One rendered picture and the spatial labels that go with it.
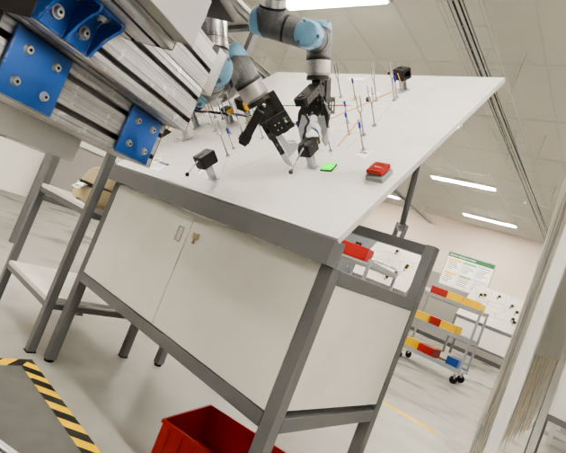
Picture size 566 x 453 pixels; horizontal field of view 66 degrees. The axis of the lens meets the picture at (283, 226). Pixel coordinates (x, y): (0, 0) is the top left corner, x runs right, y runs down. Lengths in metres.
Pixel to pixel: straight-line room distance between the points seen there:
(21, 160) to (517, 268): 11.04
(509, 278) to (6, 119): 12.12
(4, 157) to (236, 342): 3.23
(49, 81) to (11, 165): 3.53
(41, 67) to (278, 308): 0.78
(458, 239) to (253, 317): 11.84
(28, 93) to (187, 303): 0.91
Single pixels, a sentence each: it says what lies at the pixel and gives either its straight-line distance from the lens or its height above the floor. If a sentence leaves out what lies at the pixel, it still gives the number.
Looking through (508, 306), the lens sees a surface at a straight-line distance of 10.48.
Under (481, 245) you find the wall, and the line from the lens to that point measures 12.74.
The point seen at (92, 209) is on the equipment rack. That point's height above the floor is 0.65.
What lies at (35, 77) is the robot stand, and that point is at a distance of 0.68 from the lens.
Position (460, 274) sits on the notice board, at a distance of 12.68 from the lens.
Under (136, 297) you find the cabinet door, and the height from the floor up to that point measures 0.44.
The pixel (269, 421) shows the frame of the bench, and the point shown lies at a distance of 1.18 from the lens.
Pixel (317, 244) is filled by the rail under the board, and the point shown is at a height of 0.84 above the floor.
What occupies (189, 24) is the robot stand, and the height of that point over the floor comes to 1.02.
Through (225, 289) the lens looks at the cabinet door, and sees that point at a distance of 1.32.
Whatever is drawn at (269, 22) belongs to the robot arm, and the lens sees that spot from 1.33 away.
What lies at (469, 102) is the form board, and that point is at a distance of 1.67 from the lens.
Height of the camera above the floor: 0.80
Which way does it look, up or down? 3 degrees up
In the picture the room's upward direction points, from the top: 22 degrees clockwise
